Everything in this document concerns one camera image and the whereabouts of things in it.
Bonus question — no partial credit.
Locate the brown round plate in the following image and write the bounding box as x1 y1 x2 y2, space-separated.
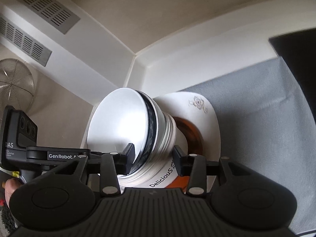
166 117 203 192

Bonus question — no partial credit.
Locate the cream Delicious bowl stack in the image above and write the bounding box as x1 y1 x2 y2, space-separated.
118 93 188 190

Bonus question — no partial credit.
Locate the white floral plate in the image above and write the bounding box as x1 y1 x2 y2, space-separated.
152 91 221 193

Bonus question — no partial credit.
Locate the blue patterned white bowl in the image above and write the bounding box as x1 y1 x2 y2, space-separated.
87 88 158 173

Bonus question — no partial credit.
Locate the person's left hand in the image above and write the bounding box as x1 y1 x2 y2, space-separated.
3 178 22 207

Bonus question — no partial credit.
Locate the metal mesh strainer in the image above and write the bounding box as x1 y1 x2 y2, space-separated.
0 58 35 118

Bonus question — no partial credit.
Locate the grey table mat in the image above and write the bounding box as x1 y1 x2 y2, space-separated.
188 58 315 235

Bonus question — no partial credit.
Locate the grey vent grille left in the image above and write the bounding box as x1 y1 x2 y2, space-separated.
0 14 51 67

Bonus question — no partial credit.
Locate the grey vent grille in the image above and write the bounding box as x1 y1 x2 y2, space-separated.
0 14 51 67
17 0 80 34

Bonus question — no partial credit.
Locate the grey vent grille right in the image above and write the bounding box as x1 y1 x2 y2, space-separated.
17 0 80 34

